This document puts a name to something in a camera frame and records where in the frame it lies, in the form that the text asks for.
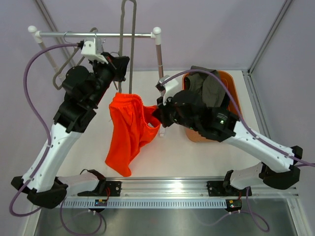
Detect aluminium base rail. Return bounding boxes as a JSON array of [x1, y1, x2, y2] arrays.
[[69, 177, 299, 199]]

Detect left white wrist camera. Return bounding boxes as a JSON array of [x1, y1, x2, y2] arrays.
[[77, 37, 108, 64]]

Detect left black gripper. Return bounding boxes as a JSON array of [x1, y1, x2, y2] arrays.
[[88, 52, 129, 108]]

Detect orange shorts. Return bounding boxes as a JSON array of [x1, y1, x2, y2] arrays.
[[105, 93, 160, 177]]

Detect grey hanger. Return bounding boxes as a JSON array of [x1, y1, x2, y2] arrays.
[[53, 27, 99, 90], [102, 0, 137, 95]]

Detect white slotted cable duct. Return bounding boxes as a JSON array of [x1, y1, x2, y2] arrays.
[[63, 198, 227, 209]]

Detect silver clothes rack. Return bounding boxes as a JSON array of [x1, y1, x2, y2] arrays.
[[23, 26, 163, 143]]

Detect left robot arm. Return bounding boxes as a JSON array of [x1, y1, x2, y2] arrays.
[[11, 53, 130, 209]]

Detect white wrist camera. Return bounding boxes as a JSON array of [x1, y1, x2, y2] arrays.
[[156, 75, 179, 106], [77, 37, 108, 64]]

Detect orange plastic basket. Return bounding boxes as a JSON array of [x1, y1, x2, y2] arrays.
[[182, 70, 242, 143]]

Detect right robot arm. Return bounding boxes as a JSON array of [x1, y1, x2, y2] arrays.
[[153, 90, 303, 196]]

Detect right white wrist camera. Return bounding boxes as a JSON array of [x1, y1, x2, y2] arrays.
[[156, 75, 179, 106]]

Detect olive green shorts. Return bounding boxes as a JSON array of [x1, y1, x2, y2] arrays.
[[184, 72, 230, 109]]

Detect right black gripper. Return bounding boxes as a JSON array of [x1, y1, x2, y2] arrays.
[[154, 92, 199, 132]]

